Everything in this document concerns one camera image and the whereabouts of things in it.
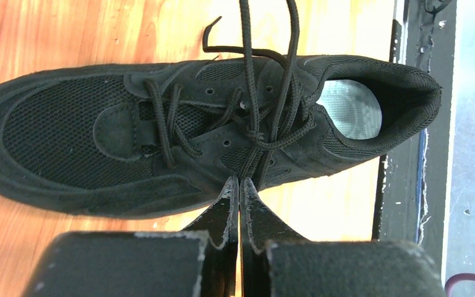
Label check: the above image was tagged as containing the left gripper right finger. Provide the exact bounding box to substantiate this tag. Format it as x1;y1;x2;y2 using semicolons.
239;178;445;296

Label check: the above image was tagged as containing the black shoe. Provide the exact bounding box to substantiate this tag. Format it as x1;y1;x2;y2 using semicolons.
0;1;442;219

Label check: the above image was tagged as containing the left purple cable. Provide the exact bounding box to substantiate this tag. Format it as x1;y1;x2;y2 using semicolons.
444;272;475;297

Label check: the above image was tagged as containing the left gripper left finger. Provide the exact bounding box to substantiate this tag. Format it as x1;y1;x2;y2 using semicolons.
24;176;239;296

